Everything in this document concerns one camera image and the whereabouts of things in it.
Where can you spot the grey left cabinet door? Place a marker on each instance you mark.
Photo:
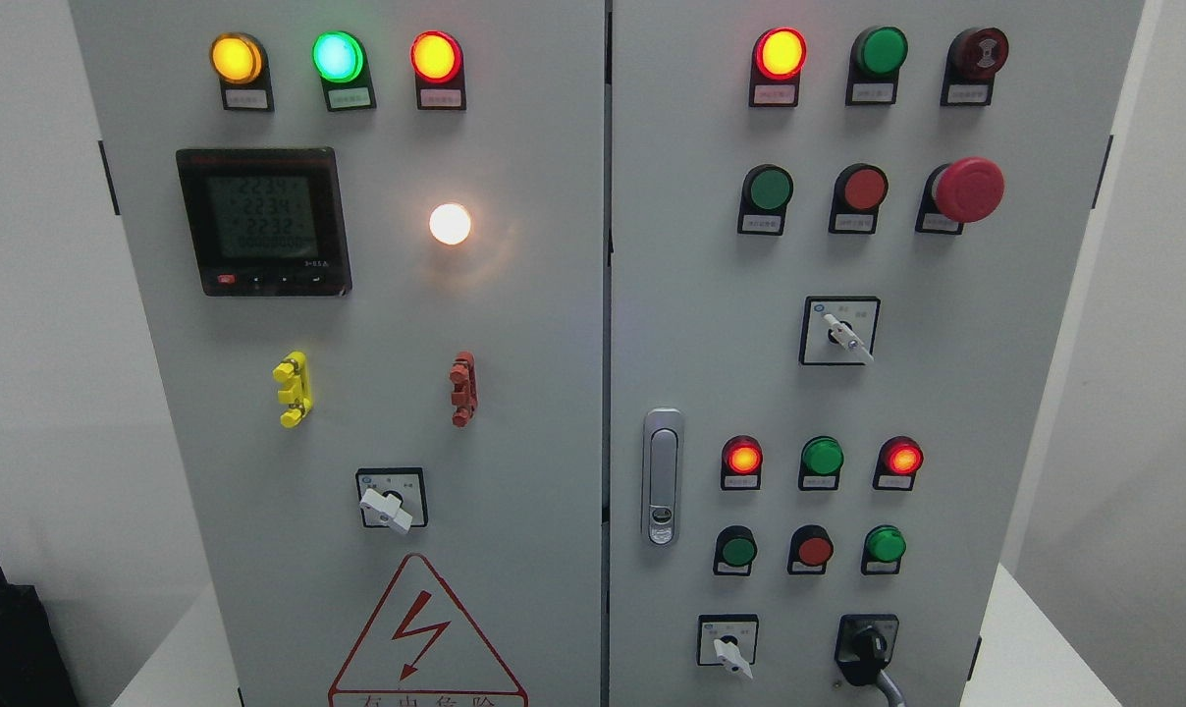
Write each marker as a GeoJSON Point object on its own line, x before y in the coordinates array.
{"type": "Point", "coordinates": [514, 498]}

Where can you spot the red push button lower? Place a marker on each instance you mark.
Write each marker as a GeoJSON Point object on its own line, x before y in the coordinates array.
{"type": "Point", "coordinates": [810, 550]}

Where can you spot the black knob selector switch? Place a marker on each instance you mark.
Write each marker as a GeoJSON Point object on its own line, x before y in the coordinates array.
{"type": "Point", "coordinates": [864, 646]}

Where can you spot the red push button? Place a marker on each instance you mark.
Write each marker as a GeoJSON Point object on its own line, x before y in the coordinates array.
{"type": "Point", "coordinates": [810, 550]}
{"type": "Point", "coordinates": [858, 193]}

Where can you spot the white lit indicator light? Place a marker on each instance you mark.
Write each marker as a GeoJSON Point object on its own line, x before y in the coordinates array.
{"type": "Point", "coordinates": [450, 223]}

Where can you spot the white selector switch upper right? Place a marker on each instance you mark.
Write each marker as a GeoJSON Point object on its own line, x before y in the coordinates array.
{"type": "Point", "coordinates": [839, 330]}

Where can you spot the yellow indicator light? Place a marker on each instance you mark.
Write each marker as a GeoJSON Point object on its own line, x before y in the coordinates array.
{"type": "Point", "coordinates": [240, 61]}

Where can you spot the green push button lower left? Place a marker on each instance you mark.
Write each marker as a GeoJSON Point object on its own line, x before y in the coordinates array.
{"type": "Point", "coordinates": [735, 551]}

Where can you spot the black digital power meter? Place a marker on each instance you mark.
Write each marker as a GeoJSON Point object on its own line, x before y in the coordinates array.
{"type": "Point", "coordinates": [266, 222]}

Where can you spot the silver door latch handle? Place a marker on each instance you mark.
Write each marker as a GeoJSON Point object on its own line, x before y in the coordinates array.
{"type": "Point", "coordinates": [662, 441]}

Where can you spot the red lit indicator lower left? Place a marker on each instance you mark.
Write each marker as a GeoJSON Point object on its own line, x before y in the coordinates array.
{"type": "Point", "coordinates": [742, 460]}

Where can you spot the yellow terminal connector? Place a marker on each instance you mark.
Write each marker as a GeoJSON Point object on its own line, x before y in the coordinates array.
{"type": "Point", "coordinates": [294, 389]}

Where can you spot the white selector switch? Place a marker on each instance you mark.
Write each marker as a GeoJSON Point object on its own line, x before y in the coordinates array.
{"type": "Point", "coordinates": [728, 641]}
{"type": "Point", "coordinates": [839, 330]}

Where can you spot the green indicator lower middle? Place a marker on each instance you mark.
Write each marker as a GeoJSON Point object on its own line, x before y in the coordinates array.
{"type": "Point", "coordinates": [821, 459]}

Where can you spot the green push button upper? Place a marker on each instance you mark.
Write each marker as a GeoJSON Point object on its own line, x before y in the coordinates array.
{"type": "Point", "coordinates": [765, 194]}

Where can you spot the red push button upper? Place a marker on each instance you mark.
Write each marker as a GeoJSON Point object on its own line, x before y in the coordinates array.
{"type": "Point", "coordinates": [858, 193]}

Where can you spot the red emergency stop button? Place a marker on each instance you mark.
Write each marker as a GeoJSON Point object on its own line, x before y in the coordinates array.
{"type": "Point", "coordinates": [967, 190]}

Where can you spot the green push button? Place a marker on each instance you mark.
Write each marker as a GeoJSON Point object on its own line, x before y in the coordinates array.
{"type": "Point", "coordinates": [765, 194]}
{"type": "Point", "coordinates": [883, 550]}
{"type": "Point", "coordinates": [735, 551]}

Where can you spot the green indicator light top right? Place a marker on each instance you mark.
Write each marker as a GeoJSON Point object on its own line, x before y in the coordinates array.
{"type": "Point", "coordinates": [876, 56]}

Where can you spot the red lit indicator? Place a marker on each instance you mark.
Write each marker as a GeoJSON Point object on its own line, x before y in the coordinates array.
{"type": "Point", "coordinates": [742, 460]}
{"type": "Point", "coordinates": [899, 460]}

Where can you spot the red indicator light top right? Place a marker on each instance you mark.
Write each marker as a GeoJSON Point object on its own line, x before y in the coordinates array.
{"type": "Point", "coordinates": [778, 57]}

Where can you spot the green lit indicator light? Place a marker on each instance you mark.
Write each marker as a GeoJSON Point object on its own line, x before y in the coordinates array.
{"type": "Point", "coordinates": [343, 68]}

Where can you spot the red lit indicator lower right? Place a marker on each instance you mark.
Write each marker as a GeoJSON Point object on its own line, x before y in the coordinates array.
{"type": "Point", "coordinates": [899, 460]}

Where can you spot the red electrical warning triangle sticker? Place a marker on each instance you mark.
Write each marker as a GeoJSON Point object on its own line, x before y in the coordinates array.
{"type": "Point", "coordinates": [420, 647]}

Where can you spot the white selector switch bottom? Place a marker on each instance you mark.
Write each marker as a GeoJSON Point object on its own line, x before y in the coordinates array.
{"type": "Point", "coordinates": [728, 641]}

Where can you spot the grey cabinet door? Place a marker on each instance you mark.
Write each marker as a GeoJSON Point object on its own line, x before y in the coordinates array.
{"type": "Point", "coordinates": [709, 321]}
{"type": "Point", "coordinates": [514, 498]}

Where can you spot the black box with antenna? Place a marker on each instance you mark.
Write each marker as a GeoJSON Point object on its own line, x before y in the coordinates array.
{"type": "Point", "coordinates": [32, 671]}

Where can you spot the dark red buzzer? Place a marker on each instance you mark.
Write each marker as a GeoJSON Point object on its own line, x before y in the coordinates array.
{"type": "Point", "coordinates": [973, 60]}

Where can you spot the green push button lower right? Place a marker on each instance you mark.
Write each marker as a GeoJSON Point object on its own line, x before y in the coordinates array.
{"type": "Point", "coordinates": [883, 550]}

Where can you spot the red indicator light left door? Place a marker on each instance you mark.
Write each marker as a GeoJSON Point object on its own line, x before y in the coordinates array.
{"type": "Point", "coordinates": [437, 61]}

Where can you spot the red terminal connector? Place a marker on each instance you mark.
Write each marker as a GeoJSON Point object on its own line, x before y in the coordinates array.
{"type": "Point", "coordinates": [464, 395]}

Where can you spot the white selector switch left door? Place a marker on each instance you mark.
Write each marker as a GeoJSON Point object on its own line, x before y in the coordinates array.
{"type": "Point", "coordinates": [392, 498]}

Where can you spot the grey right cabinet door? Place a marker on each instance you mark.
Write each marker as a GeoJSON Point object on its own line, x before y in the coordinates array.
{"type": "Point", "coordinates": [709, 321]}

